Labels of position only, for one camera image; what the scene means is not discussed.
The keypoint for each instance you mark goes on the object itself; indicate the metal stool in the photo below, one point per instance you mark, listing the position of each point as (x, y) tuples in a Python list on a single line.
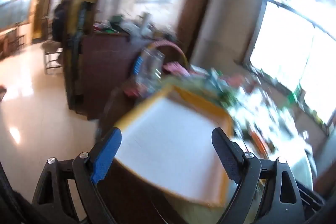
[(52, 53)]

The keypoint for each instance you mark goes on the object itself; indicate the white box with yellow tape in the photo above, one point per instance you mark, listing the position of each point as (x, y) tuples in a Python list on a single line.
[(170, 134)]

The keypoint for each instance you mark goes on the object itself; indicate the bright window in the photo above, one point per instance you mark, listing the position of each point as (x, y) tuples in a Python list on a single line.
[(286, 43)]

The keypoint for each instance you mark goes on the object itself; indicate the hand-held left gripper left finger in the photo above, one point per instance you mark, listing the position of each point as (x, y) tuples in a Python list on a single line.
[(106, 153)]

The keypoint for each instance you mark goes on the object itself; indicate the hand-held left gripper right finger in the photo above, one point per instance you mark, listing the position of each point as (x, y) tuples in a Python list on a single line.
[(227, 154)]

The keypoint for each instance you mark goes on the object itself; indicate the brown wooden door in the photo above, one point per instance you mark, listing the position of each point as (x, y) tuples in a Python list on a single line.
[(197, 6)]

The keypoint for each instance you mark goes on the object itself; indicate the pink and yellow hula hoop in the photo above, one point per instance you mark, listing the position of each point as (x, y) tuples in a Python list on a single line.
[(176, 48)]

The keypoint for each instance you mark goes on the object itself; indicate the clear plastic bottle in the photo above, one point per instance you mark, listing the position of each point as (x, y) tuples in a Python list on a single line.
[(149, 66)]

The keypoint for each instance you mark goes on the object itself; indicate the dark wooden cabinet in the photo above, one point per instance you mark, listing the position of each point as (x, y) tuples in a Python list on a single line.
[(99, 69)]

